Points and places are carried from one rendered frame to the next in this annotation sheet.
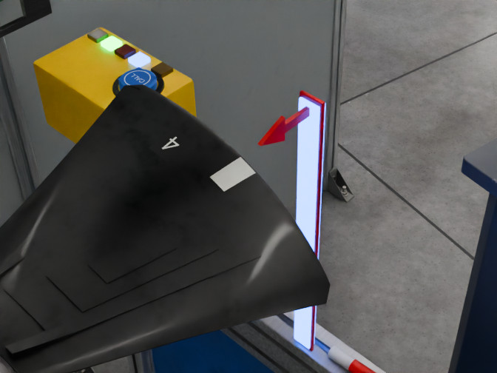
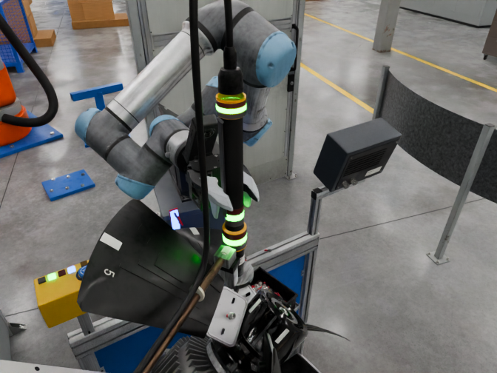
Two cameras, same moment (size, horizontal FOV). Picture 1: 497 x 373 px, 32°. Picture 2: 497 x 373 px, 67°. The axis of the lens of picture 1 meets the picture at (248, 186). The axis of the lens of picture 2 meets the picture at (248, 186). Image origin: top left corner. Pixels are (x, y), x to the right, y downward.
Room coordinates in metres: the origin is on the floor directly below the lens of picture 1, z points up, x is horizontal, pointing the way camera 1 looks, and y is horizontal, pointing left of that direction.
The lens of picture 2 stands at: (0.17, 0.69, 1.82)
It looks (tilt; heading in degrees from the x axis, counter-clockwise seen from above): 34 degrees down; 284
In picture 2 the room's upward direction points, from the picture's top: straight up
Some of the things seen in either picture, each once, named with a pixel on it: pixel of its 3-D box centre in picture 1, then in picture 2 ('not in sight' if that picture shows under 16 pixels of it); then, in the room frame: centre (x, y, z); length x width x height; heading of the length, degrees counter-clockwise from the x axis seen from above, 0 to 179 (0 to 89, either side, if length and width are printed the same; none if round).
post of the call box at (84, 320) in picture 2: not in sight; (83, 316); (0.78, 0.15, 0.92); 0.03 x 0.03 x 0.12; 45
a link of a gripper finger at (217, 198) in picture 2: not in sight; (216, 203); (0.34, 0.21, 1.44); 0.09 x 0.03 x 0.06; 125
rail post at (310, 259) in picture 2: not in sight; (302, 311); (0.19, -0.44, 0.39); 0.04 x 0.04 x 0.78; 45
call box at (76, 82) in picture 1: (117, 106); (74, 292); (0.78, 0.15, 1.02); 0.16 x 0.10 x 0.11; 45
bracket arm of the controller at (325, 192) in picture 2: not in sight; (339, 186); (0.12, -0.51, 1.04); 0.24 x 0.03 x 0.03; 45
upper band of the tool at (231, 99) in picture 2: not in sight; (231, 105); (0.31, 0.19, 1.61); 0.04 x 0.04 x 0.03
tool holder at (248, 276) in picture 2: not in sight; (233, 260); (0.31, 0.20, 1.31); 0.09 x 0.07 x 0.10; 80
